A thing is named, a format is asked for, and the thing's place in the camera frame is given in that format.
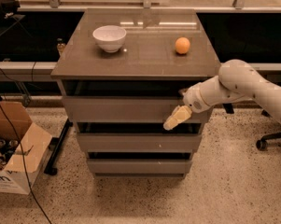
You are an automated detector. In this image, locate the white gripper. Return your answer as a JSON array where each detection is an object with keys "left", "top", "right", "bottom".
[{"left": 163, "top": 82, "right": 212, "bottom": 131}]

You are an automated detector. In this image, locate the grey top drawer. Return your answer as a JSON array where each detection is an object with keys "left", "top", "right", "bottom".
[{"left": 62, "top": 96, "right": 217, "bottom": 124}]

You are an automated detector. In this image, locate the grey drawer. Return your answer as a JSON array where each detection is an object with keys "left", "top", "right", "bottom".
[
  {"left": 77, "top": 133, "right": 202, "bottom": 153},
  {"left": 62, "top": 96, "right": 217, "bottom": 124},
  {"left": 87, "top": 160, "right": 192, "bottom": 175}
]

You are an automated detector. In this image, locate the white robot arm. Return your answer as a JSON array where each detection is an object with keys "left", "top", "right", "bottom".
[{"left": 163, "top": 59, "right": 281, "bottom": 131}]

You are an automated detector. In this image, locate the grey middle drawer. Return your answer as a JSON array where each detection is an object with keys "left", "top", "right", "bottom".
[{"left": 77, "top": 133, "right": 202, "bottom": 153}]

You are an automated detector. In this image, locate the grey drawer cabinet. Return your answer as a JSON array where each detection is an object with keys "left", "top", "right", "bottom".
[{"left": 51, "top": 8, "right": 220, "bottom": 177}]

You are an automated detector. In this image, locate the grey bottom drawer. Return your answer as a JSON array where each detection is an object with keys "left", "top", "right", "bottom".
[{"left": 87, "top": 160, "right": 192, "bottom": 175}]

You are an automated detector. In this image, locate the open cardboard box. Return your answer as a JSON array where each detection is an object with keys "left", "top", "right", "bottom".
[{"left": 0, "top": 101, "right": 52, "bottom": 194}]

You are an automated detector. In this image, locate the orange fruit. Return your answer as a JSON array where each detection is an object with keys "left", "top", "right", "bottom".
[{"left": 175, "top": 37, "right": 190, "bottom": 55}]

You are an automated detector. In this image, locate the black office chair base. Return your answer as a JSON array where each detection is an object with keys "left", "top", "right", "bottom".
[{"left": 255, "top": 109, "right": 281, "bottom": 152}]

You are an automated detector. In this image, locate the white ceramic bowl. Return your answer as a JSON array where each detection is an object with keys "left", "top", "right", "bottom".
[{"left": 92, "top": 25, "right": 127, "bottom": 53}]

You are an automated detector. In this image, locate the small glass bottle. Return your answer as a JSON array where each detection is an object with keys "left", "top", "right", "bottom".
[{"left": 57, "top": 38, "right": 66, "bottom": 55}]

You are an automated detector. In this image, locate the black table leg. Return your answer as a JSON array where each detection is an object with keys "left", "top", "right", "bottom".
[{"left": 44, "top": 119, "right": 73, "bottom": 175}]

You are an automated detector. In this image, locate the black cable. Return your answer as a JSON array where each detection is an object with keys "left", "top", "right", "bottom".
[{"left": 0, "top": 61, "right": 53, "bottom": 224}]

